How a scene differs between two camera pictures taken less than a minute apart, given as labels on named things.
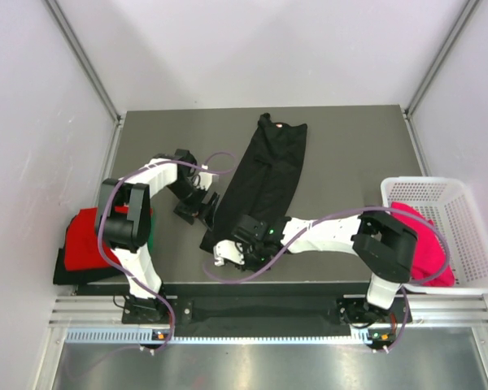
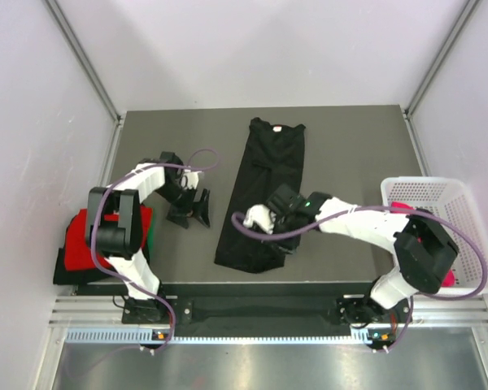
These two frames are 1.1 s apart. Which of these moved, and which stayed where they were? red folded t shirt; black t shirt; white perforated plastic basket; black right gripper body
Moved: black right gripper body; black t shirt
Stayed: white perforated plastic basket; red folded t shirt
